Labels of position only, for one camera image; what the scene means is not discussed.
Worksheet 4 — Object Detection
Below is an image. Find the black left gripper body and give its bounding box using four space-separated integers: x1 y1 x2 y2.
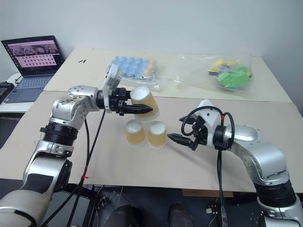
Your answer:
109 87 132 117

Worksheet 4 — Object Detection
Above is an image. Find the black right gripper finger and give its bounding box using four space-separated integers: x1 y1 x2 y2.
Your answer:
167 133 193 147
178 115 198 124

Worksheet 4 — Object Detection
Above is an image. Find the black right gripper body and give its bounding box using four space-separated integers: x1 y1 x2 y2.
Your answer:
188 117 208 152

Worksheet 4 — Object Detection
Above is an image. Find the tan paper cup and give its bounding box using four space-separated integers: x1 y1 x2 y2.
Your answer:
130 86 161 122
125 120 145 148
147 121 168 150

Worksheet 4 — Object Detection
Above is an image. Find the blue egg tray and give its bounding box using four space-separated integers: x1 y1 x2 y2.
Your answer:
111 56 155 79

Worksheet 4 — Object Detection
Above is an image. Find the clear plastic bag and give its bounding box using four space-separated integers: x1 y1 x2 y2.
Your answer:
105 55 170 92
174 52 255 96

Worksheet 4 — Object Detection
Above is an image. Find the brown cardboard strip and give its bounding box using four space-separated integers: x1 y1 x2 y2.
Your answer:
181 188 234 198

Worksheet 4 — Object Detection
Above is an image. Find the large green block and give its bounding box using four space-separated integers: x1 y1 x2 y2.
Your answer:
215 70 252 89

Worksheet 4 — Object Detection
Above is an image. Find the white power plug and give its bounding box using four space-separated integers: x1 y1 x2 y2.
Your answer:
205 205 219 215

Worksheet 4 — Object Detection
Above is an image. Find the dark rounded shape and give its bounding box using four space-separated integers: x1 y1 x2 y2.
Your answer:
168 201 195 227
107 204 143 227

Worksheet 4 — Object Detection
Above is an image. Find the grey open laptop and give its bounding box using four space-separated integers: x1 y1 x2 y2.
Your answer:
1 35 65 103

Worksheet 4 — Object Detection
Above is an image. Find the white side table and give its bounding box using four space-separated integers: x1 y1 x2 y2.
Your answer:
0 72 52 114

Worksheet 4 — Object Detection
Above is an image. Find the black box device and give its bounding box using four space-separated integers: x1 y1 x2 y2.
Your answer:
0 81 15 104

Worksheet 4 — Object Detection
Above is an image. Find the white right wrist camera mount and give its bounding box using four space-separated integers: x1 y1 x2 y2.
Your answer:
190 99 225 145

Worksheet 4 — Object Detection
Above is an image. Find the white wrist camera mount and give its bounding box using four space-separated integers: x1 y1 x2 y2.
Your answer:
190 99 225 145
102 64 123 114

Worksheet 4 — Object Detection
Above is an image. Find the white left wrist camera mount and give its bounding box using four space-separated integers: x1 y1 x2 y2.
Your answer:
102 64 123 114

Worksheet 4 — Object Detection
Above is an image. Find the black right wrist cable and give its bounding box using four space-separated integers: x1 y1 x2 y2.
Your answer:
180 105 236 227

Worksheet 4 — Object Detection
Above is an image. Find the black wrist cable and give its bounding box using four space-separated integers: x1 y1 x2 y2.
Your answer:
66 109 107 227
180 105 236 227

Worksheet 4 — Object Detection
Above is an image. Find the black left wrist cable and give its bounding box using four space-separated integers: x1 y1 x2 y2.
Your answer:
66 109 107 227

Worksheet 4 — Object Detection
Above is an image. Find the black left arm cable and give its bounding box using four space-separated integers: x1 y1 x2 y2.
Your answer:
45 118 92 215

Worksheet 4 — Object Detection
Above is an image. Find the black table frame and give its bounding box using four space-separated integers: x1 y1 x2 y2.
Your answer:
53 183 124 227

